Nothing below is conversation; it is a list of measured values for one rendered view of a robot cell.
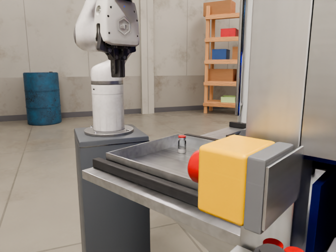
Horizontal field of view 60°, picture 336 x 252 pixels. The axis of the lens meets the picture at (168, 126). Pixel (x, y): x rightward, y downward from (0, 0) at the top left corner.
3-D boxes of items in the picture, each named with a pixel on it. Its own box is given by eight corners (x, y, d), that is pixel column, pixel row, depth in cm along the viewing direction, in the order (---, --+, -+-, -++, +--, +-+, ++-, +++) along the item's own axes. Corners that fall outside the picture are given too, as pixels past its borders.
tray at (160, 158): (295, 172, 65) (297, 156, 64) (238, 215, 46) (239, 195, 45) (177, 145, 87) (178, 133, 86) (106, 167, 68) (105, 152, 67)
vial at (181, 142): (187, 152, 79) (187, 136, 78) (182, 154, 77) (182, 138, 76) (181, 150, 80) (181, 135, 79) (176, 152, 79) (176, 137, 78)
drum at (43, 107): (61, 119, 632) (58, 71, 612) (62, 124, 573) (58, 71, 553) (28, 121, 609) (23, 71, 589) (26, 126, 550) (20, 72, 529)
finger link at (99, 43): (90, 39, 62) (107, 57, 66) (109, 13, 64) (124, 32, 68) (87, 39, 63) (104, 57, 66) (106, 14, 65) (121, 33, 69)
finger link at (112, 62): (110, 47, 65) (111, 77, 66) (121, 48, 67) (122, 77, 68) (101, 48, 67) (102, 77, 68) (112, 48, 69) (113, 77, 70)
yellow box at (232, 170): (289, 208, 31) (295, 143, 30) (260, 236, 26) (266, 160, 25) (227, 189, 36) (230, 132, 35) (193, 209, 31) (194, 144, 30)
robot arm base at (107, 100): (81, 128, 120) (79, 83, 116) (127, 125, 126) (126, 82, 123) (87, 139, 102) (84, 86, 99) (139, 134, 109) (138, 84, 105)
